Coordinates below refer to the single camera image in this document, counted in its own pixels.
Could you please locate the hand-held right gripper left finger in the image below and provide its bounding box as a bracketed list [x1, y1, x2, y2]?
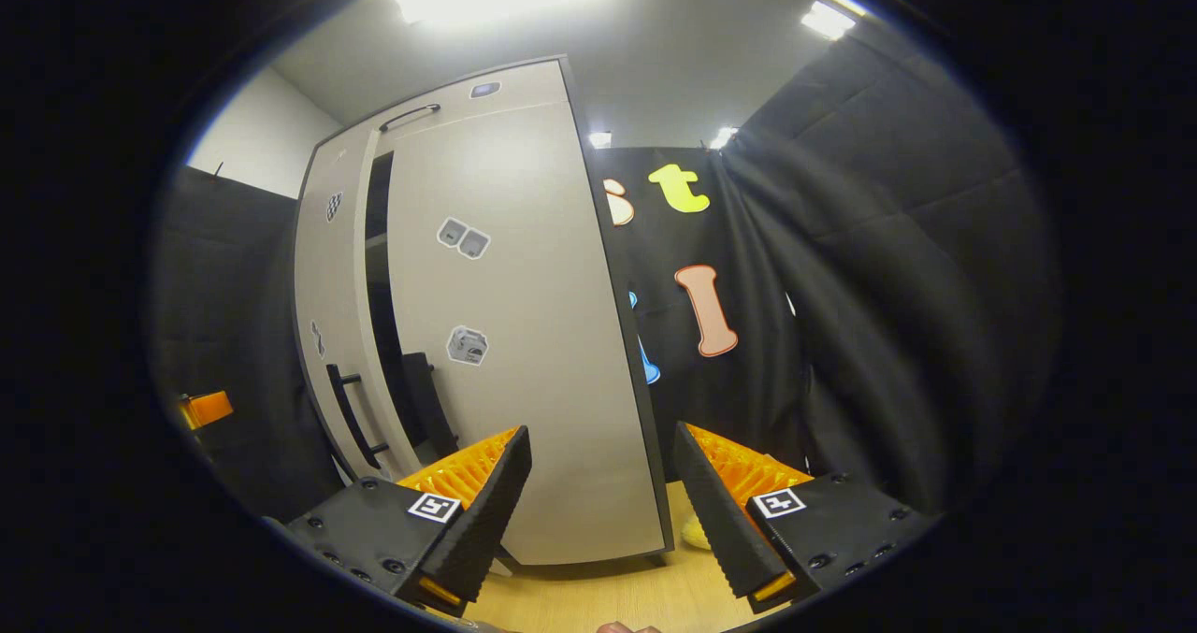
[285, 424, 534, 615]

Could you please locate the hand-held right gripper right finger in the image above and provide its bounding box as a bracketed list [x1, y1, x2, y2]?
[671, 421, 936, 615]

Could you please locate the white cabinet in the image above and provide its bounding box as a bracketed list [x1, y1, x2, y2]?
[295, 53, 676, 568]

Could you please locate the white cabinet drawer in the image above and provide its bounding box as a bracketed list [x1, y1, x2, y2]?
[318, 56, 573, 162]

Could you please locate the black door handle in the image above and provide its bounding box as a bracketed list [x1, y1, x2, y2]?
[325, 364, 391, 470]
[402, 352, 461, 461]

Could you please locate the metal drawer handle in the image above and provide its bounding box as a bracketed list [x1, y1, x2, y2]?
[378, 103, 441, 134]

